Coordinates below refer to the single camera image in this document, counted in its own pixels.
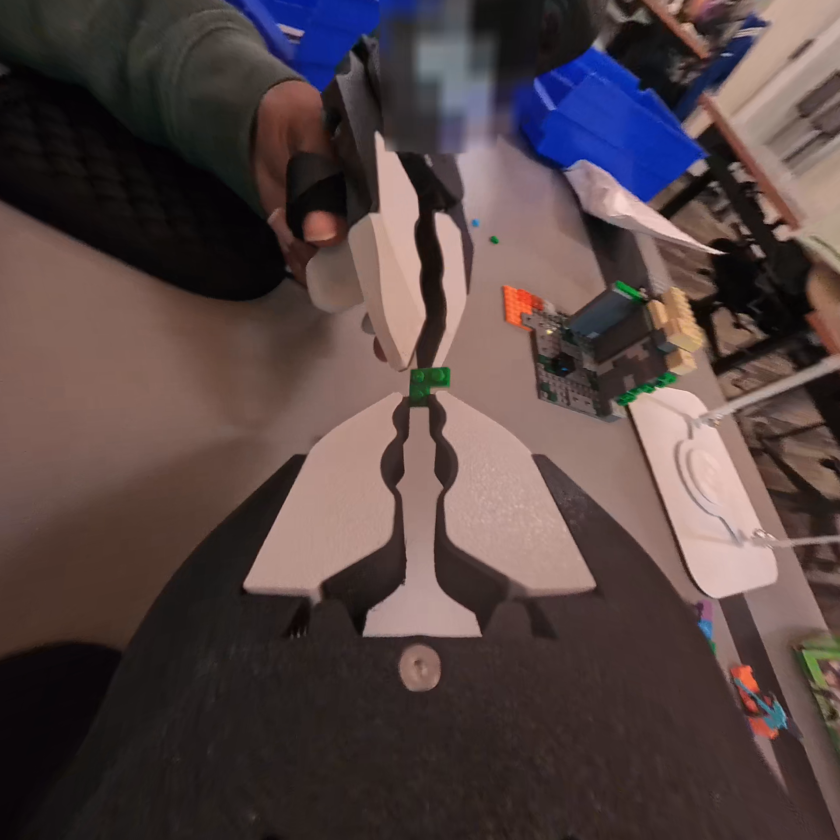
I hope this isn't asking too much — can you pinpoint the green toy box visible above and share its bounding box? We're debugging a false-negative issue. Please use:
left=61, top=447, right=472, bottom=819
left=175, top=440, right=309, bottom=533
left=793, top=636, right=840, bottom=758

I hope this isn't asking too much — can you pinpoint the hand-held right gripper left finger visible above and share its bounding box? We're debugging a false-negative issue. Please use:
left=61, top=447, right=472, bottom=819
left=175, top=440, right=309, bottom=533
left=245, top=394, right=405, bottom=602

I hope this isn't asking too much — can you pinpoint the bright green corner plate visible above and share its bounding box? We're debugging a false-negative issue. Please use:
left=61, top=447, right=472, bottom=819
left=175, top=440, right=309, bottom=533
left=407, top=367, right=452, bottom=405

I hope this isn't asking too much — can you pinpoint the black quilted wrist rest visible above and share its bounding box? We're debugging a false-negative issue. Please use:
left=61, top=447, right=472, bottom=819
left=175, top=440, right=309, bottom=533
left=0, top=641, right=122, bottom=840
left=0, top=66, right=288, bottom=301

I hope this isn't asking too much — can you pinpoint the person's left forearm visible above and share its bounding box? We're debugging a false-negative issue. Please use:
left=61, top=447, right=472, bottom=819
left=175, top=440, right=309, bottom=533
left=0, top=0, right=305, bottom=214

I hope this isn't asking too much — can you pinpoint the wooden office table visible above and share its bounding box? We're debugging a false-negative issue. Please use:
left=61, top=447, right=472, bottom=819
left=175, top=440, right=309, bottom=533
left=683, top=92, right=840, bottom=353

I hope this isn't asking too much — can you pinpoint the white lamp base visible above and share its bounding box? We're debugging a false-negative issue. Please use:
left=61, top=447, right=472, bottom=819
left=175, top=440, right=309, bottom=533
left=629, top=386, right=781, bottom=599

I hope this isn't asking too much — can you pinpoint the orange brick plate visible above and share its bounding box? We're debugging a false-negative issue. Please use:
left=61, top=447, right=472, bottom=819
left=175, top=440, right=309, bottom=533
left=500, top=285, right=547, bottom=330

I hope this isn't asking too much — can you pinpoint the person's left hand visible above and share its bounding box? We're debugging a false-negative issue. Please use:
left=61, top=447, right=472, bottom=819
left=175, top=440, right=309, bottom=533
left=251, top=79, right=347, bottom=286

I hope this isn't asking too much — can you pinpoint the white crumpled bag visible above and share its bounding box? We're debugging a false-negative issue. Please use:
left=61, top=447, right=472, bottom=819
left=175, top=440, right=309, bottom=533
left=565, top=159, right=725, bottom=258

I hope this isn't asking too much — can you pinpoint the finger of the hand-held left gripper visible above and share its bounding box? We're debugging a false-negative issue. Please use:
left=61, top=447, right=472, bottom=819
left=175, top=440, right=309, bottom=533
left=423, top=210, right=471, bottom=371
left=348, top=132, right=427, bottom=375

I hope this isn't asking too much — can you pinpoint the pile of colourful brick figures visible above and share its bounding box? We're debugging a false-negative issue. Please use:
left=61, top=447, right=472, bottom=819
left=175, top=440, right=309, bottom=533
left=693, top=598, right=796, bottom=744

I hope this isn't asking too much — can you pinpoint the grey green brick tower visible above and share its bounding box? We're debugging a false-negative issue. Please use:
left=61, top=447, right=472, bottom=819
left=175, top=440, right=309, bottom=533
left=531, top=281, right=707, bottom=422

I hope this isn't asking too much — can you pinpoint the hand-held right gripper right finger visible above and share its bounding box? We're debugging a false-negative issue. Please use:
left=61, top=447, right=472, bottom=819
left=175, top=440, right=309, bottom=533
left=434, top=392, right=598, bottom=601

